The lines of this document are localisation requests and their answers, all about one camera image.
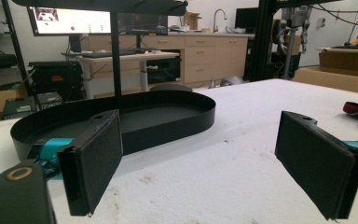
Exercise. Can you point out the small open cardboard box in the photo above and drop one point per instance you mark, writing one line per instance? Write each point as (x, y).
(192, 21)

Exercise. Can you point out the lit computer monitor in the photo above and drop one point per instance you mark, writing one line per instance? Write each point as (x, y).
(71, 21)

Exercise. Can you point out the black keyboard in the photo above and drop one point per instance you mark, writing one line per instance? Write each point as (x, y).
(102, 54)

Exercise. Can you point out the metal faucet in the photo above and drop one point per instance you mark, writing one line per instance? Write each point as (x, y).
(216, 18)

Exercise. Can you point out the black electronics box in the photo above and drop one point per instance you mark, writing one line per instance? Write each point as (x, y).
(49, 99)
(18, 107)

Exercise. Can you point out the light wooden desk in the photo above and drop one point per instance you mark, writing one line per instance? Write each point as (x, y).
(155, 56)

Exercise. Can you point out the black metal shelf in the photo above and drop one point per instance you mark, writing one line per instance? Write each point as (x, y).
(12, 40)

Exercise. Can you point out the beige cabinet with drawers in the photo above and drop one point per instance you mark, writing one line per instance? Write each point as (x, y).
(208, 56)

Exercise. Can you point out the black two-tier oval tray stand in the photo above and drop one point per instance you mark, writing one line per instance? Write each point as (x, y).
(155, 124)

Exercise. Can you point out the large cardboard box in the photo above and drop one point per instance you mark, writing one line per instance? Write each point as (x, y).
(332, 79)

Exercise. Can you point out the black monitor on counter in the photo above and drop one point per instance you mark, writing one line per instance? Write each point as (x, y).
(246, 18)

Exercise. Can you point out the round grey stool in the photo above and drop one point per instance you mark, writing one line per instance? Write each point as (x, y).
(171, 88)

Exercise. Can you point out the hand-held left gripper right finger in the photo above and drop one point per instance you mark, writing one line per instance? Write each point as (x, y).
(313, 161)

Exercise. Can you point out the black metal frame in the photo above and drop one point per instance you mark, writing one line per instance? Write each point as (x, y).
(262, 40)

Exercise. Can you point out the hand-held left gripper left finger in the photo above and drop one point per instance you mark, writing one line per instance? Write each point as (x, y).
(90, 168)

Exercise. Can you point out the dark computer monitor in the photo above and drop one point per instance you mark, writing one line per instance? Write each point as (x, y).
(143, 24)

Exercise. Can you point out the black equipment case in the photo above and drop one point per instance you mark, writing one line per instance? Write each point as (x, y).
(56, 79)

